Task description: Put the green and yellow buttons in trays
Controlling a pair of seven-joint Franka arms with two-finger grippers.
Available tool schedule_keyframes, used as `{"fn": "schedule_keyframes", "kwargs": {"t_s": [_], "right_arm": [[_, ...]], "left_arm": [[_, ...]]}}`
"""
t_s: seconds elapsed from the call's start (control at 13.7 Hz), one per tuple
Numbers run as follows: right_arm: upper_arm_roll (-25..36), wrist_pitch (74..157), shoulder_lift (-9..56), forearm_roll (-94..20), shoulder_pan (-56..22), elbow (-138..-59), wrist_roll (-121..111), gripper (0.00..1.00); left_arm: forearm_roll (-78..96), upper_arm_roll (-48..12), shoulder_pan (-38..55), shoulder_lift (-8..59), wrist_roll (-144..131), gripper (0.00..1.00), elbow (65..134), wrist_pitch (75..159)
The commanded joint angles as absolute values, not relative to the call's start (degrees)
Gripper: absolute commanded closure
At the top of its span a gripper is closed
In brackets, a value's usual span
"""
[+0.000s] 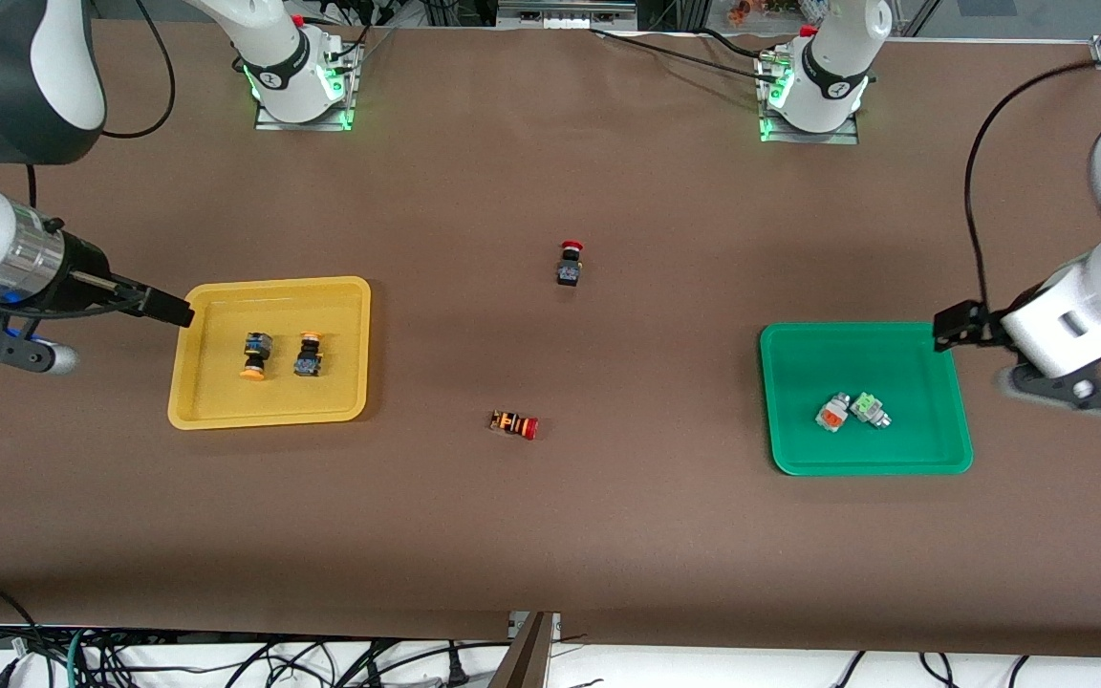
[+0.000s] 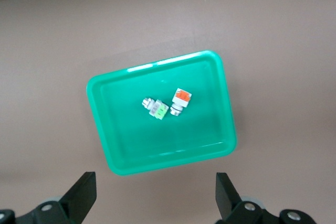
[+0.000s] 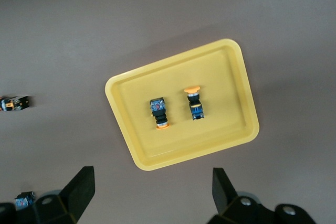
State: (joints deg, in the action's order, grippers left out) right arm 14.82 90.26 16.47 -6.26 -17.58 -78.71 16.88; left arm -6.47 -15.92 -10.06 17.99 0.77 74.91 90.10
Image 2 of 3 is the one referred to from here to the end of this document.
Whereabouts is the push button with green block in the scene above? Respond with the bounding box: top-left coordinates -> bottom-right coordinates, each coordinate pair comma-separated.
141,97 -> 170,120

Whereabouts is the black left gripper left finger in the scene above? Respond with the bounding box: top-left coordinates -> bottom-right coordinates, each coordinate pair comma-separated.
0,171 -> 98,224

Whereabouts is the push button with orange block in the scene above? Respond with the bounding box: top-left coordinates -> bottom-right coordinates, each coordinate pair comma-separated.
168,88 -> 193,117

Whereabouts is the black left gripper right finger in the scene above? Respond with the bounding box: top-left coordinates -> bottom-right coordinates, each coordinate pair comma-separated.
215,172 -> 316,224

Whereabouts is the green plastic tray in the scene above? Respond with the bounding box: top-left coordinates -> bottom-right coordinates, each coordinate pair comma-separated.
86,49 -> 238,177

